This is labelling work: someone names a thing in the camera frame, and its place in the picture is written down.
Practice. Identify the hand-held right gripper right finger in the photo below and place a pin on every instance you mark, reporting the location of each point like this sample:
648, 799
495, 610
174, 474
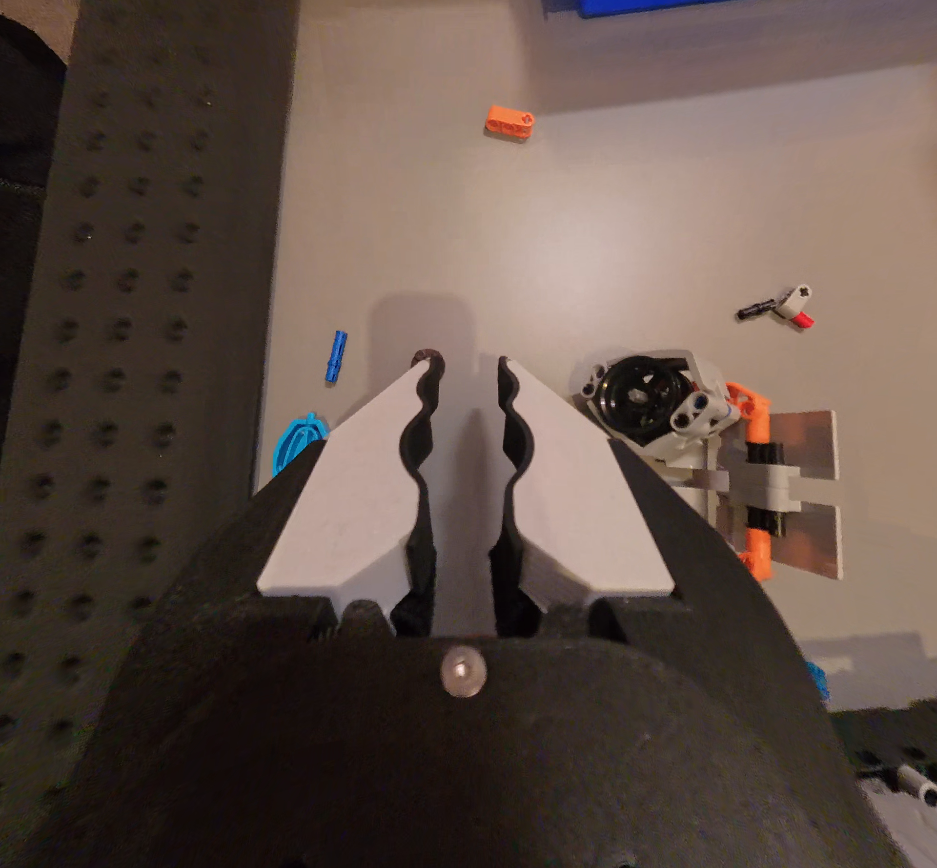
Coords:
578, 509

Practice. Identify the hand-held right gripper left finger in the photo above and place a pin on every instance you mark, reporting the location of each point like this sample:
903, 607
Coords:
351, 509

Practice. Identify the black round stud piece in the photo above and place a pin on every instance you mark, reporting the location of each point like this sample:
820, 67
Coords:
432, 355

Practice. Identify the grey orange twin-motor toy assembly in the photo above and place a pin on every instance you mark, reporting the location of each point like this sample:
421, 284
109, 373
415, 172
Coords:
703, 377

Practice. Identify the translucent blue round stud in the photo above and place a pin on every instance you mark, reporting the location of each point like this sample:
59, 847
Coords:
818, 679

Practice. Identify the small orange toy beam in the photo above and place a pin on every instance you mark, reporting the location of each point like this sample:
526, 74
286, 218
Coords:
509, 122

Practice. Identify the light blue brick separator tool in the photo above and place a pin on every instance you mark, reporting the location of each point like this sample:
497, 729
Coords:
296, 440

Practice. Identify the blue toy pin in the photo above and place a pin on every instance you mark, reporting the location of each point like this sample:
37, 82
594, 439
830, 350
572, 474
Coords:
336, 357

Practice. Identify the grey red pin connector piece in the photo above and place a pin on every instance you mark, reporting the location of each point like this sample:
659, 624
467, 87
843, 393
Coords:
790, 303

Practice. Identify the large grey orange toy vehicle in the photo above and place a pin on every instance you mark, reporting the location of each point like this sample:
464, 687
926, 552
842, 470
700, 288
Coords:
900, 736

